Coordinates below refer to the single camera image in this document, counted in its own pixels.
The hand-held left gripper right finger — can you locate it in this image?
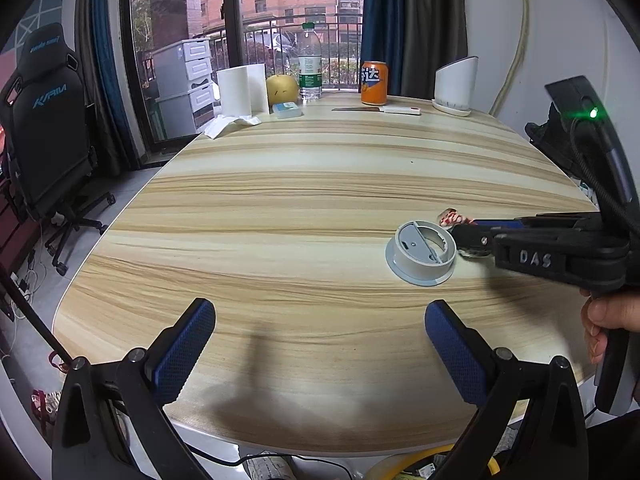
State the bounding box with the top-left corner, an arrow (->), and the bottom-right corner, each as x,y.
424,300 -> 588,480

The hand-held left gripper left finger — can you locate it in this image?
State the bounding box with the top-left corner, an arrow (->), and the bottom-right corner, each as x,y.
52,298 -> 217,480

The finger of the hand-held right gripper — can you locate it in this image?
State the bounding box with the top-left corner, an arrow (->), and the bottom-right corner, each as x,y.
452,224 -> 498,259
470,214 -> 531,233

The red white wrapper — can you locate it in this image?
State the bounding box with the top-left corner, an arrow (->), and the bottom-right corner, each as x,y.
436,208 -> 476,228

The grey round plastic container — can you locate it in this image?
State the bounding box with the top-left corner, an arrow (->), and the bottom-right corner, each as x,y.
384,220 -> 457,287

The person's right hand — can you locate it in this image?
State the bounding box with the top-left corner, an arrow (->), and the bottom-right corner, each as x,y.
581,292 -> 640,366

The white slanted container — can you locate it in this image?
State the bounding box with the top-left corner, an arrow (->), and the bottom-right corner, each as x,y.
431,56 -> 478,117

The small red object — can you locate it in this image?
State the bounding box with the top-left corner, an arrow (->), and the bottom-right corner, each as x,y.
32,389 -> 63,436

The white power strip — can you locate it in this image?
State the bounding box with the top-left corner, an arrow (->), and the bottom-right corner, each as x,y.
10,270 -> 36,301

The orange soda can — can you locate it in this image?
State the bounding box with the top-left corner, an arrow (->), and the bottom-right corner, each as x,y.
360,60 -> 389,106

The blue grey curtain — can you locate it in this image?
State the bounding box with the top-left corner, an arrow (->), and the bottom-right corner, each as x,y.
361,0 -> 468,106
75,0 -> 146,176

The white tissue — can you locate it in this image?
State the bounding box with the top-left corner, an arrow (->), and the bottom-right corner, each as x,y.
201,114 -> 262,139

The clear water bottle green label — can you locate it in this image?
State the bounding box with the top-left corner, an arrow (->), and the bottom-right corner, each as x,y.
297,22 -> 323,101

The balcony railing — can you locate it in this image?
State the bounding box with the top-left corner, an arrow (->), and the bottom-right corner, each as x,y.
200,12 -> 366,93

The yellow pear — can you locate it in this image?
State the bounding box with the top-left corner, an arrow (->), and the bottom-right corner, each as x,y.
266,74 -> 301,107

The black gaming chair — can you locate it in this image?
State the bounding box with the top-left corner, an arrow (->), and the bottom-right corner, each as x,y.
0,22 -> 117,277

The white paper towel roll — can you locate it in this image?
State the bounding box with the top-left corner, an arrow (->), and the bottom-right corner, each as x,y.
216,63 -> 269,115

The white drawer cabinet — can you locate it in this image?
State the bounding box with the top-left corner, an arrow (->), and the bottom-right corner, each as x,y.
150,37 -> 221,143

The black braided cable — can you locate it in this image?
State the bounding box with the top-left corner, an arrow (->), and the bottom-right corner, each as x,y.
570,119 -> 640,246

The white-handled knife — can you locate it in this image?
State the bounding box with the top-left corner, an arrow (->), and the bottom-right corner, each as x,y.
331,106 -> 422,116

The white wall pipe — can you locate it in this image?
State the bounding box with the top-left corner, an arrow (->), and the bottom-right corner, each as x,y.
490,0 -> 532,116

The black sliding door frame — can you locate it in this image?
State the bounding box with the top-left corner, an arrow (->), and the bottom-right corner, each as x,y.
120,0 -> 368,161

